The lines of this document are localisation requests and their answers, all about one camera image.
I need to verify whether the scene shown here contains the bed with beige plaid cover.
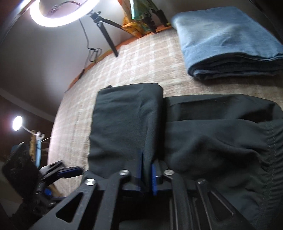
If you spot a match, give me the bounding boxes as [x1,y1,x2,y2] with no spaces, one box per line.
[47,26,283,197]

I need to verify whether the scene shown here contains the leopard print garment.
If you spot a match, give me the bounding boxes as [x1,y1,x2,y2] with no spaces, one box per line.
[29,135,36,162]

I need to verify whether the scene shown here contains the black pants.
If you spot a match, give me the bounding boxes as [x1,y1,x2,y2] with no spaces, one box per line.
[88,83,282,229]

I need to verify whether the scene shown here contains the colourful items by ring light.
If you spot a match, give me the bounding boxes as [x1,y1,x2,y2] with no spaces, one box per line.
[118,0,170,38]

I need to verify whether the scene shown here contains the black tripod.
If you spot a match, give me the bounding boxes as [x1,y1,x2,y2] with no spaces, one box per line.
[87,11,123,57]

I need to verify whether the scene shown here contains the black ring light cable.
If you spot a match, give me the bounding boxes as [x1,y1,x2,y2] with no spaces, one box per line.
[75,18,103,80]

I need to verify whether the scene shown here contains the white gooseneck desk lamp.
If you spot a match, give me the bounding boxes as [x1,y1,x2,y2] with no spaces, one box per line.
[12,116,45,140]

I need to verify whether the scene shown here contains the folded light blue cloth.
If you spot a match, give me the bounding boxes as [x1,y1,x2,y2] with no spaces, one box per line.
[171,6,282,81]

